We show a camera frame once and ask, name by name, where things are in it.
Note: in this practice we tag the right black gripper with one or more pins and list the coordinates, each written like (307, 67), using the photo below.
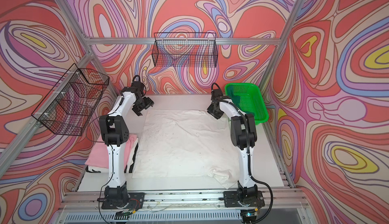
(210, 110)

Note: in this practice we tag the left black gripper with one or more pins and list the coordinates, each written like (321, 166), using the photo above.
(150, 103)

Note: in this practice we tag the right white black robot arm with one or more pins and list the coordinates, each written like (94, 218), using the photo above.
(243, 136)

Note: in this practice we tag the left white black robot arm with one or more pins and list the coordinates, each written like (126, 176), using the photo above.
(115, 134)

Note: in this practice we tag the green plastic basket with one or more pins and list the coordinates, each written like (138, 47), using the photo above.
(247, 97)

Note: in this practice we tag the pink folded t shirt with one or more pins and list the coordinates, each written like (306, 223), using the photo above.
(98, 158)

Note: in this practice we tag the aluminium frame right post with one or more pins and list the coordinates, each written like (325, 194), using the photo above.
(297, 7)

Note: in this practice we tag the aluminium frame post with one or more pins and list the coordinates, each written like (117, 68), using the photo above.
(71, 20)
(297, 7)

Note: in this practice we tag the black wire basket back wall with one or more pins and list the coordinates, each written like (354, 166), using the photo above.
(185, 49)

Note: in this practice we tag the black wire basket wall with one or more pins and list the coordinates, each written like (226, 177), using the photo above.
(185, 49)
(69, 106)

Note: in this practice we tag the aluminium frame left bar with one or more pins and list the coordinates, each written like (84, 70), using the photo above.
(15, 147)

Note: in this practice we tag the black wire basket left wall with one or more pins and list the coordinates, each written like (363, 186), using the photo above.
(69, 106)

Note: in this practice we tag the aluminium frame left post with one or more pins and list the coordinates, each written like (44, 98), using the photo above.
(71, 20)

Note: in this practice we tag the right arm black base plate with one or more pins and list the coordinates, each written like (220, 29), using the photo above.
(231, 199)

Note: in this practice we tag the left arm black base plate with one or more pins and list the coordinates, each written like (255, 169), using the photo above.
(134, 202)

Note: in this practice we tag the white vented cable duct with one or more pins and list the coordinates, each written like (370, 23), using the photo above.
(150, 217)

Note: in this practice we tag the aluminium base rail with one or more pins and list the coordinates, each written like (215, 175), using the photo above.
(183, 200)

